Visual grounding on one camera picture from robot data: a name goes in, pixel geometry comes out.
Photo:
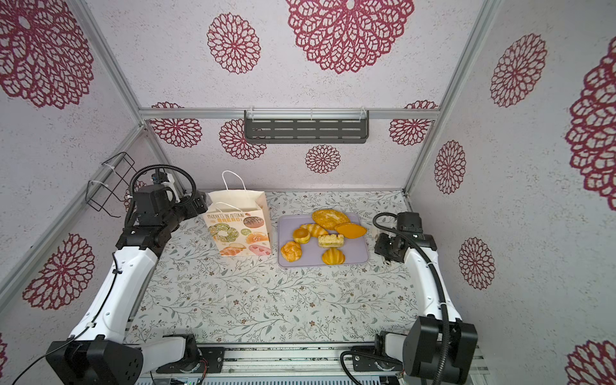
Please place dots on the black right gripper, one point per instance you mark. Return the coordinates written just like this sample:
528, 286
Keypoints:
380, 245

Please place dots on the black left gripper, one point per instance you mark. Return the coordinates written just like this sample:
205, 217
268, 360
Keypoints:
200, 203

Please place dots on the printed white paper bag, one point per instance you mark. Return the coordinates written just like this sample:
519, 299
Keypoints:
239, 222

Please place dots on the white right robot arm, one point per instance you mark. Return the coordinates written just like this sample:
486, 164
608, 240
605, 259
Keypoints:
440, 346

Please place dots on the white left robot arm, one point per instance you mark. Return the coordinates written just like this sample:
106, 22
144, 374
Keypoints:
95, 352

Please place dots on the orange oval bread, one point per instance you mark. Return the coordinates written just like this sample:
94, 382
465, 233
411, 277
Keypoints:
351, 230

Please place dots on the orange shell bread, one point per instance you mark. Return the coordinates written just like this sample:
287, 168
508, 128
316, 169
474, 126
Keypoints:
333, 256

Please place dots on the round crusty yellow bread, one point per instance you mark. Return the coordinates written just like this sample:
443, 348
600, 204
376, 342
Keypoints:
330, 219

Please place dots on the striped croissant bread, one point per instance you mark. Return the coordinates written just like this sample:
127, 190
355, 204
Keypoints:
315, 230

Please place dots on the lilac plastic tray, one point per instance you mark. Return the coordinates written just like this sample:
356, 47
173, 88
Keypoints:
355, 250

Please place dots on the knotted golden bun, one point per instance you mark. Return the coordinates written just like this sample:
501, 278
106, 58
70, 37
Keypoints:
292, 251

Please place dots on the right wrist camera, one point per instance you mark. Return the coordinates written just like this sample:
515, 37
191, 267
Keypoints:
409, 222

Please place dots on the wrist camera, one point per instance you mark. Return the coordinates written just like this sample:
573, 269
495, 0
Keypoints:
409, 222
151, 200

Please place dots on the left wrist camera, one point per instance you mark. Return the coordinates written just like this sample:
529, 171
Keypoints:
151, 200

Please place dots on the black wire wall rack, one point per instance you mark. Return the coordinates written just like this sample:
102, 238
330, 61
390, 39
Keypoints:
109, 193

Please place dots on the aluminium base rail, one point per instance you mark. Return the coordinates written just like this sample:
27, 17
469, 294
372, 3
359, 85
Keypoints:
286, 363

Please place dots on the grey wall shelf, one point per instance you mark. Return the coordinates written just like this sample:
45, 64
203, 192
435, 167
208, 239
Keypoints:
260, 128

